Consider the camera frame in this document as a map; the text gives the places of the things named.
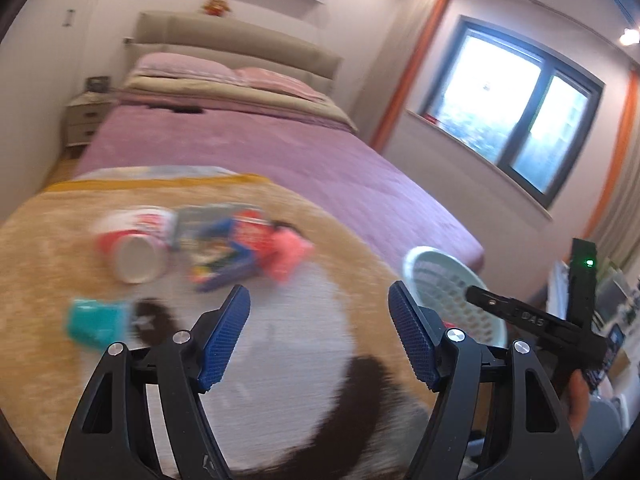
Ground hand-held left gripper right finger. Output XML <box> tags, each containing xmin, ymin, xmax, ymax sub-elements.
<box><xmin>388</xmin><ymin>280</ymin><xmax>598</xmax><ymax>480</ymax></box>

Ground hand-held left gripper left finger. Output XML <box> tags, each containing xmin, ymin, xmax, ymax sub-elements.
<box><xmin>55</xmin><ymin>284</ymin><xmax>252</xmax><ymax>480</ymax></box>

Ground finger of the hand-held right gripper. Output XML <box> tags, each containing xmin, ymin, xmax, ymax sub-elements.
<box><xmin>465</xmin><ymin>285</ymin><xmax>583</xmax><ymax>343</ymax></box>

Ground teal plastic basket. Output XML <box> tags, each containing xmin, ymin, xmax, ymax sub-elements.
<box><xmin>402</xmin><ymin>246</ymin><xmax>508</xmax><ymax>348</ymax></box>

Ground colourful snack box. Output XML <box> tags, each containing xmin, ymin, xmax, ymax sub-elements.
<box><xmin>172</xmin><ymin>203</ymin><xmax>273</xmax><ymax>293</ymax></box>

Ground red paper cup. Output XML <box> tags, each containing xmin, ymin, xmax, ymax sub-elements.
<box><xmin>92</xmin><ymin>206</ymin><xmax>176</xmax><ymax>285</ymax></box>

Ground teal packet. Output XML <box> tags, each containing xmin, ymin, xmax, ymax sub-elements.
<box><xmin>62</xmin><ymin>297</ymin><xmax>132</xmax><ymax>350</ymax></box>

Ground person's right hand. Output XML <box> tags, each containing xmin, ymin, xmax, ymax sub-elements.
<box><xmin>566</xmin><ymin>369</ymin><xmax>593</xmax><ymax>438</ymax></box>

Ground light blue desk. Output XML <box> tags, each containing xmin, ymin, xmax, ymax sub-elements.
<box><xmin>545</xmin><ymin>255</ymin><xmax>640</xmax><ymax>441</ymax></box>

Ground tan printed blanket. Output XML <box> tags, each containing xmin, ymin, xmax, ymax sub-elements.
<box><xmin>0</xmin><ymin>167</ymin><xmax>436</xmax><ymax>480</ymax></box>

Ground beige and orange curtain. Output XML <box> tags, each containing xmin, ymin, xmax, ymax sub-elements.
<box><xmin>352</xmin><ymin>0</ymin><xmax>453</xmax><ymax>153</ymax></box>
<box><xmin>585</xmin><ymin>67</ymin><xmax>640</xmax><ymax>271</ymax></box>

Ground white window sill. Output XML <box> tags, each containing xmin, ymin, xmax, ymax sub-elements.
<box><xmin>406</xmin><ymin>109</ymin><xmax>553</xmax><ymax>221</ymax></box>

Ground bed with purple cover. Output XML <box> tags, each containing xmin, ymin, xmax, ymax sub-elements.
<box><xmin>70</xmin><ymin>102</ymin><xmax>485</xmax><ymax>281</ymax></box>

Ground dark framed window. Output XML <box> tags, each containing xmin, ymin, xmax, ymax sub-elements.
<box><xmin>419</xmin><ymin>15</ymin><xmax>606</xmax><ymax>211</ymax></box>

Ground dark object on bed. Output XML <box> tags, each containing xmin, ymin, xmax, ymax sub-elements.
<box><xmin>150</xmin><ymin>102</ymin><xmax>205</xmax><ymax>115</ymax></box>

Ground folded beige quilt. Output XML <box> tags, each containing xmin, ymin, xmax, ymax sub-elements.
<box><xmin>117</xmin><ymin>72</ymin><xmax>358</xmax><ymax>133</ymax></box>

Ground pink pillow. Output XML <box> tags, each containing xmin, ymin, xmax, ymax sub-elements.
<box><xmin>235</xmin><ymin>66</ymin><xmax>323</xmax><ymax>103</ymax></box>

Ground white nightstand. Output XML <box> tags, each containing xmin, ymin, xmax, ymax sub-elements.
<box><xmin>64</xmin><ymin>91</ymin><xmax>118</xmax><ymax>147</ymax></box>

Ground purple pillow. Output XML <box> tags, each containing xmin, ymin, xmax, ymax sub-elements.
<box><xmin>135</xmin><ymin>52</ymin><xmax>238</xmax><ymax>85</ymax></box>

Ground beige padded headboard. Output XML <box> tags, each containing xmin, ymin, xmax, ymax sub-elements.
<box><xmin>136</xmin><ymin>10</ymin><xmax>343</xmax><ymax>96</ymax></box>

